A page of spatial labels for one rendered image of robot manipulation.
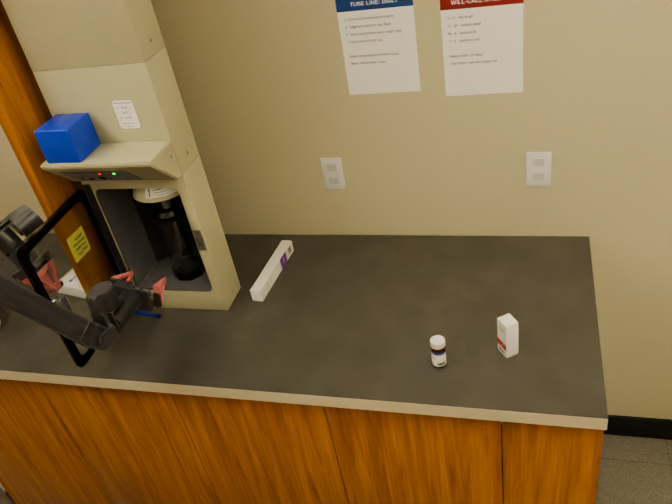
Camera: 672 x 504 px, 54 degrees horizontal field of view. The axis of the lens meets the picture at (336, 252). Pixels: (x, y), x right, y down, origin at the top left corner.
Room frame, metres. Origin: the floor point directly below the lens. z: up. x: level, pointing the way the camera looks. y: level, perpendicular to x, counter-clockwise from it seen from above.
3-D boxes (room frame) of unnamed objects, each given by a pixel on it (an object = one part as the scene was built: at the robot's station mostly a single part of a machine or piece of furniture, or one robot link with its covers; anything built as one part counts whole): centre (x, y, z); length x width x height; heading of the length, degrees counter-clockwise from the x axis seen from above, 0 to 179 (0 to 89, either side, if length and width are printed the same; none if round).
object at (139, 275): (1.72, 0.46, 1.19); 0.26 x 0.24 x 0.35; 70
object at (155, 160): (1.55, 0.52, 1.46); 0.32 x 0.11 x 0.10; 70
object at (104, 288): (1.31, 0.60, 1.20); 0.12 x 0.09 x 0.11; 144
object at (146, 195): (1.69, 0.45, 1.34); 0.18 x 0.18 x 0.05
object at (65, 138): (1.58, 0.61, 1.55); 0.10 x 0.10 x 0.09; 70
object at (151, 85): (1.72, 0.46, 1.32); 0.32 x 0.25 x 0.77; 70
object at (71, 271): (1.50, 0.70, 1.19); 0.30 x 0.01 x 0.40; 161
